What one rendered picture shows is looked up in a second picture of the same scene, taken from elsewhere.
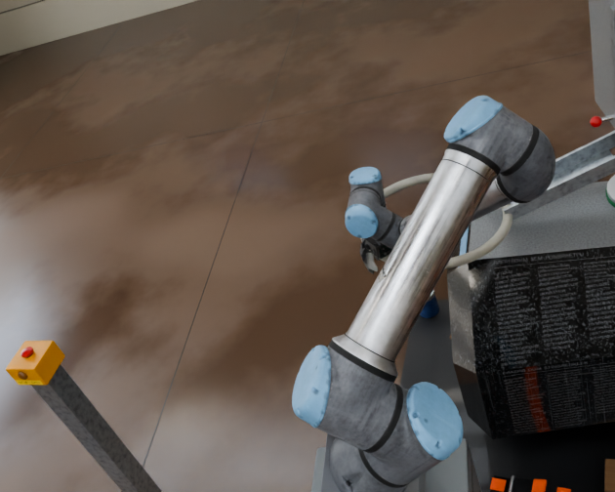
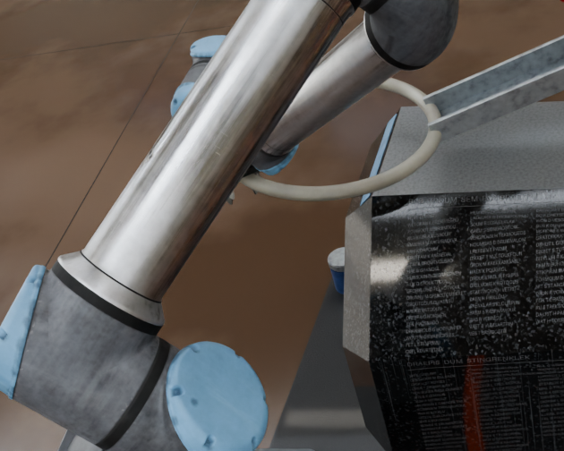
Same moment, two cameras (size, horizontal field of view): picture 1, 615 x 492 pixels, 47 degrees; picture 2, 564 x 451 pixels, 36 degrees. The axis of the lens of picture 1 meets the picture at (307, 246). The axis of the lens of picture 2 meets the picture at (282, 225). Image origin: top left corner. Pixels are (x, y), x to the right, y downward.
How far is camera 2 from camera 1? 50 cm
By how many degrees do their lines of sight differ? 0
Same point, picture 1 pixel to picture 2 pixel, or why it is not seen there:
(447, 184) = (264, 11)
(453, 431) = (244, 426)
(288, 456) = not seen: outside the picture
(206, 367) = not seen: hidden behind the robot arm
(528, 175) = (406, 12)
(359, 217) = not seen: hidden behind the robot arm
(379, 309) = (132, 210)
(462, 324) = (357, 290)
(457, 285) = (356, 233)
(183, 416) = not seen: outside the picture
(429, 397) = (211, 366)
